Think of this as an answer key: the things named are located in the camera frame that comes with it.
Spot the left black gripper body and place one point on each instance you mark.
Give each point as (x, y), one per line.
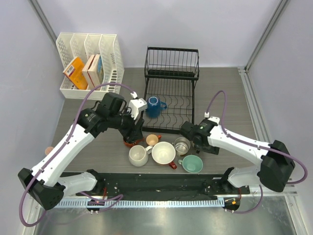
(125, 128)

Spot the small orange cup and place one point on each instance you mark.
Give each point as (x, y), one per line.
(152, 139)

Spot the white mug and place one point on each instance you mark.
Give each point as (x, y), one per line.
(138, 155)

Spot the mint green cup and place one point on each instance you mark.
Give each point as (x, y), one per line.
(191, 163)

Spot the orange black mug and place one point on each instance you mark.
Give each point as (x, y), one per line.
(130, 145)

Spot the black wire dish rack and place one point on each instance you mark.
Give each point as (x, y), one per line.
(171, 75)

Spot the blue mug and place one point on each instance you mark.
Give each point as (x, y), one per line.
(155, 107)

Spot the steel cup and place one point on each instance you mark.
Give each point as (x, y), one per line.
(182, 146)

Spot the orange book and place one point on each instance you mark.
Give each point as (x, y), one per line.
(73, 71)

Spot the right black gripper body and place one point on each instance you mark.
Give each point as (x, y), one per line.
(203, 147)

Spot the slotted cable duct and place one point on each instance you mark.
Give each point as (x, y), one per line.
(86, 203)

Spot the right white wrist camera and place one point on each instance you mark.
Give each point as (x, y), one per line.
(211, 118)

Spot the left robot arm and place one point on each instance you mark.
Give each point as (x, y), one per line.
(44, 181)

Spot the white plastic file organizer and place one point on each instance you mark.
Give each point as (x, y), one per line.
(102, 60)

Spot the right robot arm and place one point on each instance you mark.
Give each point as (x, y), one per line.
(271, 166)

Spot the large white red cup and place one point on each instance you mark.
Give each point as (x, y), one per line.
(163, 153)

